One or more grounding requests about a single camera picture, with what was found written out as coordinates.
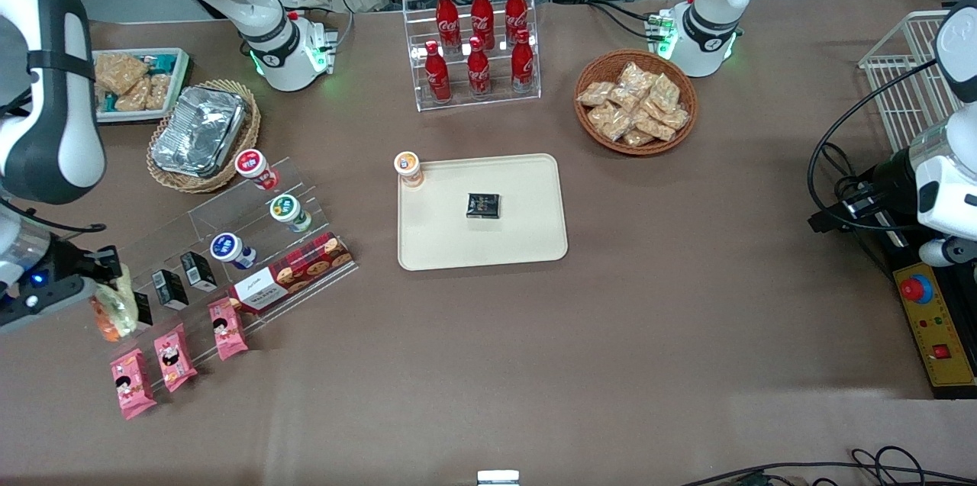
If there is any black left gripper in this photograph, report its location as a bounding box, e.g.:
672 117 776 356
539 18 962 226
808 149 918 234

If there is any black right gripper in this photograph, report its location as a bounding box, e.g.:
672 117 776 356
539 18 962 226
50 242 124 285

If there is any triangle sandwich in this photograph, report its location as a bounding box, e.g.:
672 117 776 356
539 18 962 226
90 272 140 342

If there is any white rectangular snack tray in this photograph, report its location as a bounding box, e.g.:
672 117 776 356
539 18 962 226
92 47 192 124

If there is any beige plastic tray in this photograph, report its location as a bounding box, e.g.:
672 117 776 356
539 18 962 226
397 153 569 272

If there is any pink snack packet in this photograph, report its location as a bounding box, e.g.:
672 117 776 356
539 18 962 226
153 323 198 394
111 349 157 420
208 297 250 362

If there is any blue lid cup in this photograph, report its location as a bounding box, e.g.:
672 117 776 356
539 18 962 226
210 233 258 271

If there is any clear acrylic stepped shelf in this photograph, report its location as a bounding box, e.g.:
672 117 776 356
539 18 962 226
76 156 360 395

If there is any yellow emergency stop box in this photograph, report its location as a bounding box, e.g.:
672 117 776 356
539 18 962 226
892 261 977 401

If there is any foil food container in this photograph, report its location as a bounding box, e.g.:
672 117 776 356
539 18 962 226
151 85 247 179

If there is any granola snack pack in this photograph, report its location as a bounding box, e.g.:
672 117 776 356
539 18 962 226
114 79 151 113
95 51 150 95
147 72 173 111

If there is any red lid cup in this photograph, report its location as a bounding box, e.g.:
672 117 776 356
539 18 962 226
234 149 279 192

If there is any green lid cup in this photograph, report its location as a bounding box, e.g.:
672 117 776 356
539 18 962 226
269 194 312 233

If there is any oval wicker basket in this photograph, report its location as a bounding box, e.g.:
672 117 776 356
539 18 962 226
147 79 262 194

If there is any red tartan cookie box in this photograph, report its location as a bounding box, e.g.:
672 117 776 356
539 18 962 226
229 233 354 315

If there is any round brown wicker basket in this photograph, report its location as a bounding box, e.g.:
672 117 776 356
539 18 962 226
574 50 698 157

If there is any orange lid cup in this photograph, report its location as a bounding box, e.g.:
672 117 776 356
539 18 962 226
394 152 425 189

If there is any red cola bottle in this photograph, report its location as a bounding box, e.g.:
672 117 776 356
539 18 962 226
436 0 461 53
424 40 452 103
511 29 535 94
467 36 492 98
471 0 495 50
505 0 529 44

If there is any clear acrylic bottle rack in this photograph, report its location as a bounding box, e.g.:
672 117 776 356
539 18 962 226
402 0 542 113

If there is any black looping cable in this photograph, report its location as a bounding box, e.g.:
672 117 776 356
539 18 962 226
808 59 940 233

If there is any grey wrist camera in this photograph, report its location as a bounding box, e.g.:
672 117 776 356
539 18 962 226
0 274 97 333

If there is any white wire basket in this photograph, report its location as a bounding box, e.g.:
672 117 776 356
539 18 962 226
859 11 964 153

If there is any black table edge cable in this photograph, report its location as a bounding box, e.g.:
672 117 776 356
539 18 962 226
679 446 977 486

